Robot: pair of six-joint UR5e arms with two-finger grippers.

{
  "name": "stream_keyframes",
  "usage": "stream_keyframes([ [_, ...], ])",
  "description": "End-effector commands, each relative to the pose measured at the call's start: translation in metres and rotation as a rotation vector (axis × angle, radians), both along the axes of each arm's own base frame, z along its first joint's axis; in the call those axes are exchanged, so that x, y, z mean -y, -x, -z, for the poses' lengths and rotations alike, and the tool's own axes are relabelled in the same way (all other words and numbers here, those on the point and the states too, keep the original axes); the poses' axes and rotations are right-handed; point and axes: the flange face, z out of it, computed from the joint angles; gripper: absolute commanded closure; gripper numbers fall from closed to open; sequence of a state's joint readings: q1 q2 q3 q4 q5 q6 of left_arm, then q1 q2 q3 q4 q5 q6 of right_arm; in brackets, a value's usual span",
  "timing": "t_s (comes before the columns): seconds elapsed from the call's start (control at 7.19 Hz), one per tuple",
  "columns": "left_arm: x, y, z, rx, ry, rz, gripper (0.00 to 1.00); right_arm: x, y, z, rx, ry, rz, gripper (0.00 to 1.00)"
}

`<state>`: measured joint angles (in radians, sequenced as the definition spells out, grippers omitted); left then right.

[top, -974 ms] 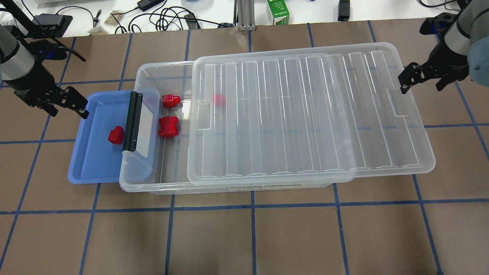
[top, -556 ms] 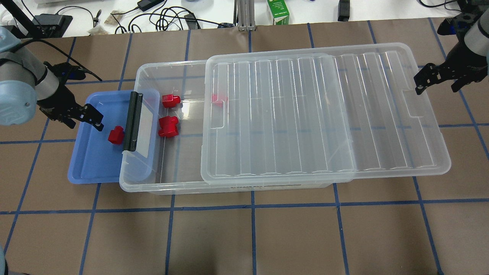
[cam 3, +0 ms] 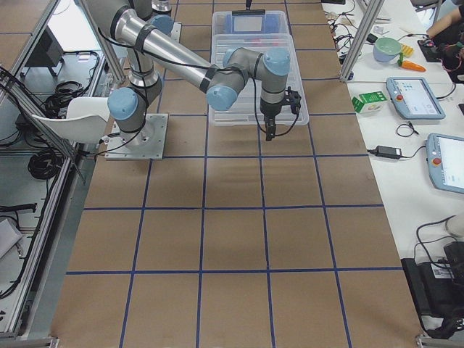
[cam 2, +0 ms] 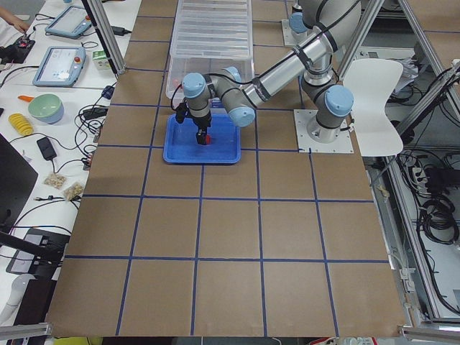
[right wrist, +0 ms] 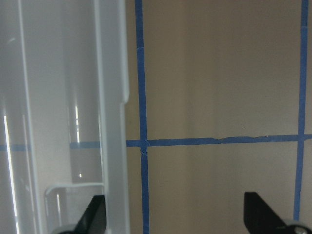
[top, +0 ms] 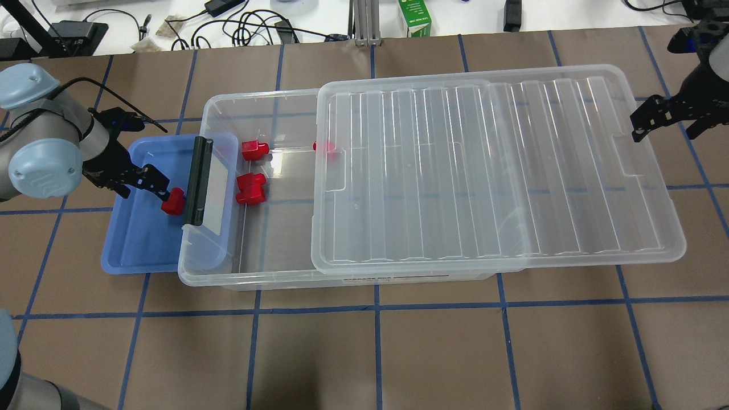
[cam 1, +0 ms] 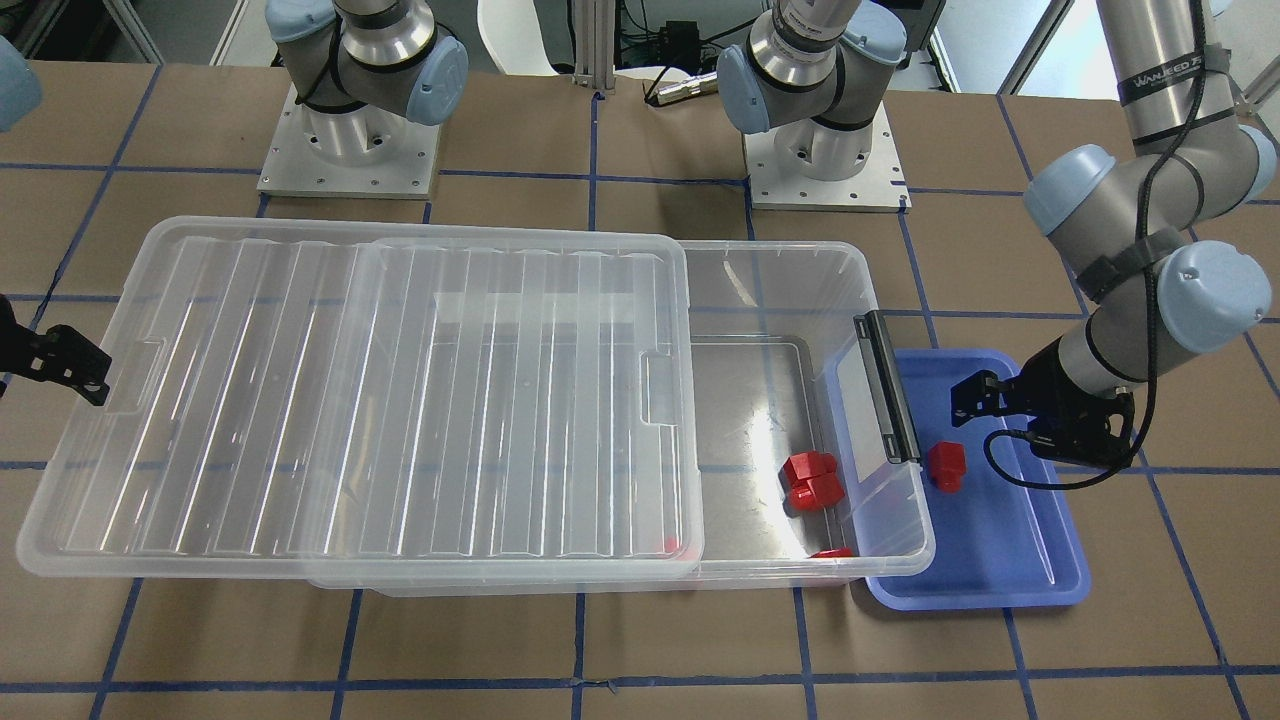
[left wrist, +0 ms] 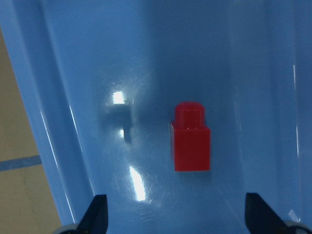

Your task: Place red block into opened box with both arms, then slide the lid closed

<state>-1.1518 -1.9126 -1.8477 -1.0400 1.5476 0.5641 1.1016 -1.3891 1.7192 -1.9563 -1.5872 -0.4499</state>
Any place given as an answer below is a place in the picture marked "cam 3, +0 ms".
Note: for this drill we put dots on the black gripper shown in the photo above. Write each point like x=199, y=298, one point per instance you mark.
x=269, y=109

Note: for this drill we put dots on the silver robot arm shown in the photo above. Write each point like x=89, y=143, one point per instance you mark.
x=126, y=22

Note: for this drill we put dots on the clear plastic storage box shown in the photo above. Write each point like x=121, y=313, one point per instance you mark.
x=270, y=23

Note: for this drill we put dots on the green white carton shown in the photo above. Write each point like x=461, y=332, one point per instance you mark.
x=369, y=102

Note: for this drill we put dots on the black power adapter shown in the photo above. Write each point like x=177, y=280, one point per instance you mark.
x=386, y=152

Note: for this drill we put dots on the green bowl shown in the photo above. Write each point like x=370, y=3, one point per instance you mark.
x=386, y=49

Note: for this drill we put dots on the blue teach pendant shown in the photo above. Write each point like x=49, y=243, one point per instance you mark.
x=413, y=99
x=445, y=162

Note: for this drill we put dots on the toy carrot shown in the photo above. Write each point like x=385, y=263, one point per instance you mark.
x=408, y=65

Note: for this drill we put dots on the toy corn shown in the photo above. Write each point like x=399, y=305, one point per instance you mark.
x=406, y=51

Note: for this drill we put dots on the black joystick controller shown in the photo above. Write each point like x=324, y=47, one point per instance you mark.
x=429, y=50

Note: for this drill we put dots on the white chair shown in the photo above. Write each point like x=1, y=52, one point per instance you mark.
x=85, y=122

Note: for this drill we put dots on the black device on desk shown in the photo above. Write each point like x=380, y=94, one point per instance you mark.
x=437, y=289

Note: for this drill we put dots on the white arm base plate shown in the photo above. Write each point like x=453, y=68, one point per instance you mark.
x=148, y=144
x=172, y=29

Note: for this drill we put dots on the aluminium frame post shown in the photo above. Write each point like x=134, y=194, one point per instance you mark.
x=363, y=30

